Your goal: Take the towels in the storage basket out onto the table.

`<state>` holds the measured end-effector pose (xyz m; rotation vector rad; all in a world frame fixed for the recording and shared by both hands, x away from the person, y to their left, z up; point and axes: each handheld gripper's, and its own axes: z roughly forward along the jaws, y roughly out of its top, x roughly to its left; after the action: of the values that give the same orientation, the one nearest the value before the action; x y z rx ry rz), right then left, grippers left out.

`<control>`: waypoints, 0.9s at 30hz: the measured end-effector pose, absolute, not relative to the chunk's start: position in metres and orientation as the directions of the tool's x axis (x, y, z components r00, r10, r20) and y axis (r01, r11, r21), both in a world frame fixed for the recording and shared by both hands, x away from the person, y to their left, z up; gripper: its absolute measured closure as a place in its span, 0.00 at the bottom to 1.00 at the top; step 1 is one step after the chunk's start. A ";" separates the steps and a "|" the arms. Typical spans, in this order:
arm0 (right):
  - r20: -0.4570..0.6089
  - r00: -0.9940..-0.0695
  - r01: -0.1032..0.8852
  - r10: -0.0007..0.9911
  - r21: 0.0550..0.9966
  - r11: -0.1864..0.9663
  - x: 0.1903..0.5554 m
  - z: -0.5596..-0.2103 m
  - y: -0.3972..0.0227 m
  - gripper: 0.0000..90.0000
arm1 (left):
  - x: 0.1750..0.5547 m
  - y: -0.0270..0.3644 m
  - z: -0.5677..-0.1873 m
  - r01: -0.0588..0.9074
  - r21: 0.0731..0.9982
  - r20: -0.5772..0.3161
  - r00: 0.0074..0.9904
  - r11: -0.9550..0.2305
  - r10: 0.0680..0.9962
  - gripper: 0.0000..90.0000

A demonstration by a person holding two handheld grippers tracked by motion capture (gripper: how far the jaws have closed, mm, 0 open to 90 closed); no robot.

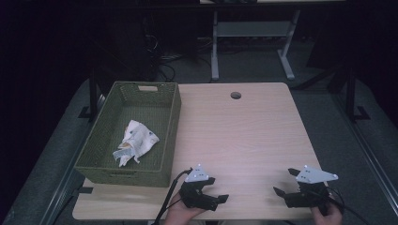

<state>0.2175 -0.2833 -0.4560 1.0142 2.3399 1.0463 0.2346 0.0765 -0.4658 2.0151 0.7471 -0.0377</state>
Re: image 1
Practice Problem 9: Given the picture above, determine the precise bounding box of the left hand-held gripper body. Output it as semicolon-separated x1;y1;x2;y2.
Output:
178;163;220;212

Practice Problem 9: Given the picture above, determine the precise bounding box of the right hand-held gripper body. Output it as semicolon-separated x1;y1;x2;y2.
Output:
284;164;340;209

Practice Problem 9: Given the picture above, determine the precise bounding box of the person's left hand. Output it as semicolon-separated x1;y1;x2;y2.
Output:
163;191;205;225

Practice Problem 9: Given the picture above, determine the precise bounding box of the person's right hand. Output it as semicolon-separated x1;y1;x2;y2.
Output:
311;202;344;225

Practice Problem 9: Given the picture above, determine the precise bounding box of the crumpled white cloth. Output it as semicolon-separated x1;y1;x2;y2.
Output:
112;119;161;169

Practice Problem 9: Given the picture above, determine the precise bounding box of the black metal stand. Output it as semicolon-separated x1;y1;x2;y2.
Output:
343;67;372;124
77;67;105;123

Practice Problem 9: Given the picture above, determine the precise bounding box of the green woven basket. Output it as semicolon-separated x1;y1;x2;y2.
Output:
74;81;183;188

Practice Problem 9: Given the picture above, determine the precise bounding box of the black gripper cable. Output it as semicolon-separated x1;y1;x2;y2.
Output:
324;187;374;225
152;168;193;225

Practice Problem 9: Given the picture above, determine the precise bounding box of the metal floor rail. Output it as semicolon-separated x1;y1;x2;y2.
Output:
38;93;106;225
331;92;398;218

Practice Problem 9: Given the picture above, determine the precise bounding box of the bundle of floor cables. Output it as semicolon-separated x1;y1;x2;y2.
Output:
142;32;214;83

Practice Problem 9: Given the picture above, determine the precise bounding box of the grey metal desk frame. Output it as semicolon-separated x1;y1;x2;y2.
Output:
210;8;302;82

